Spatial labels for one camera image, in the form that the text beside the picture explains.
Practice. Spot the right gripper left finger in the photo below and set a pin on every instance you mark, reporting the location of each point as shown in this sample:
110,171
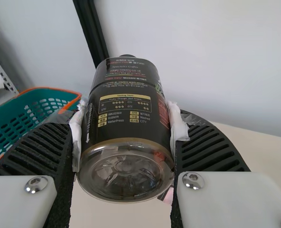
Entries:
36,154

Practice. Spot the black post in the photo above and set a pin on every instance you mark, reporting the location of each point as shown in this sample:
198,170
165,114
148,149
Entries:
90,28

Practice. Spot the teal shopping basket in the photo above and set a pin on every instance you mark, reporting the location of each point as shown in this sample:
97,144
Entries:
24,114

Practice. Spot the dark coffee bottle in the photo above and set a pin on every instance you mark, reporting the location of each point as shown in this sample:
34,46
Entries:
124,118

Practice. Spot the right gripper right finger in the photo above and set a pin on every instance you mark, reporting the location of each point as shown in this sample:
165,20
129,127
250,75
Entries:
209,152

